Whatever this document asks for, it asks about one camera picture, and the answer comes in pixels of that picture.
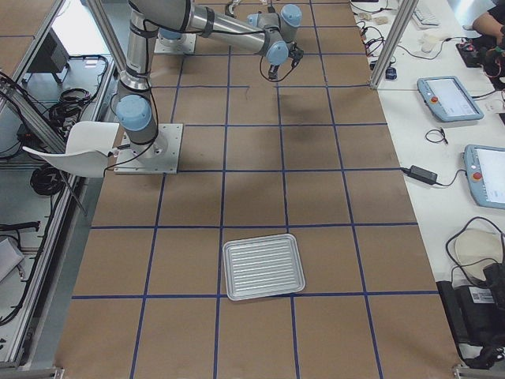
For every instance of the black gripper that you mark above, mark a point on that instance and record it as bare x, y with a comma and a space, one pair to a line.
289, 58

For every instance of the ribbed silver metal tray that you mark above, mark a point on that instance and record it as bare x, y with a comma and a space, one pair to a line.
262, 267

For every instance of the blue checkered small box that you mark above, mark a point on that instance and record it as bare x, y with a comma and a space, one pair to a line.
391, 74

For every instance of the white keyboard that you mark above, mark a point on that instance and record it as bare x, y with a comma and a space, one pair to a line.
423, 17

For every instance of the upper blue teach pendant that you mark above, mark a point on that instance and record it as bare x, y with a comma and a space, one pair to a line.
448, 99

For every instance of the blue teach pendant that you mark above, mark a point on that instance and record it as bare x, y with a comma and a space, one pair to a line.
448, 99
485, 174

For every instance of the black laptop charger brick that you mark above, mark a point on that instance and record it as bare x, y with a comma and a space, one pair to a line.
420, 174

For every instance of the lower blue teach pendant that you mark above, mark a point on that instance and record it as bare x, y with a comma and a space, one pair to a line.
485, 174

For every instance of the white plastic chair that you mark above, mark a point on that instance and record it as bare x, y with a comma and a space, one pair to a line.
87, 150

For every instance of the white round plate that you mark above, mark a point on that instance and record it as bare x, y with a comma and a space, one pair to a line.
475, 250

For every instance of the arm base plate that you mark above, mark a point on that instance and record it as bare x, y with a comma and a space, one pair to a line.
173, 45
161, 157

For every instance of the aluminium frame post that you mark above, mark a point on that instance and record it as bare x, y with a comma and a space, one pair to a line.
405, 12

